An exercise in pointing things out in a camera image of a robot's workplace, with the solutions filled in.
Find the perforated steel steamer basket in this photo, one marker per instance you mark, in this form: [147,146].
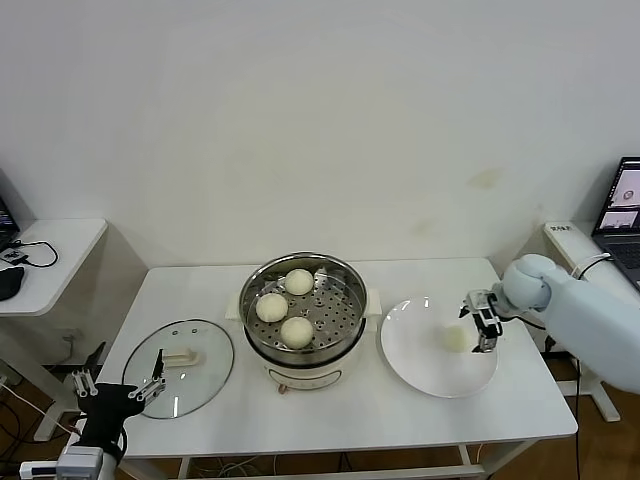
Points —
[345,290]

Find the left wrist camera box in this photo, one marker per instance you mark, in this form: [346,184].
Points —
[40,470]

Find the round white plate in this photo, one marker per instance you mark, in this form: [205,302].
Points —
[395,322]

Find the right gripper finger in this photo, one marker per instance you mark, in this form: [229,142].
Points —
[464,313]
[487,342]

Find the grey open laptop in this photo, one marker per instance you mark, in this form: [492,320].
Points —
[620,215]

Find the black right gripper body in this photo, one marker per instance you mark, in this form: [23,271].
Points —
[487,322]

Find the large white table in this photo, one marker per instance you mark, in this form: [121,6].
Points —
[200,285]

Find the white wall socket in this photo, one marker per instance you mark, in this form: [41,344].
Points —
[71,334]

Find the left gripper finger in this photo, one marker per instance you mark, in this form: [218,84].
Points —
[95,357]
[159,365]

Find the round glass pot lid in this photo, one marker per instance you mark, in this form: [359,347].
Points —
[210,350]

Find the white electric cooker pot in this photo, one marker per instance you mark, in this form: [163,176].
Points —
[310,372]

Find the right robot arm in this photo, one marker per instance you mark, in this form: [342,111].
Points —
[580,320]

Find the white steamed baozi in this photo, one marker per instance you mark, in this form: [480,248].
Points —
[299,281]
[454,338]
[296,332]
[271,307]

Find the black open laptop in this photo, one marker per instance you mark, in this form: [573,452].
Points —
[6,220]

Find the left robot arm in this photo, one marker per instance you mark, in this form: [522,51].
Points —
[85,462]

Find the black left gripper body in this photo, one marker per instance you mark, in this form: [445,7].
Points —
[107,400]

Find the white side table with mouse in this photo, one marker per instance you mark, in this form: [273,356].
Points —
[55,260]

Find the white side table with label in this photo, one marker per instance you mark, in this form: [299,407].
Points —
[562,240]

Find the black computer mouse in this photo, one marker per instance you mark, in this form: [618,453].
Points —
[10,282]

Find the small white label sticker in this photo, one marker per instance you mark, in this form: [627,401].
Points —
[560,230]

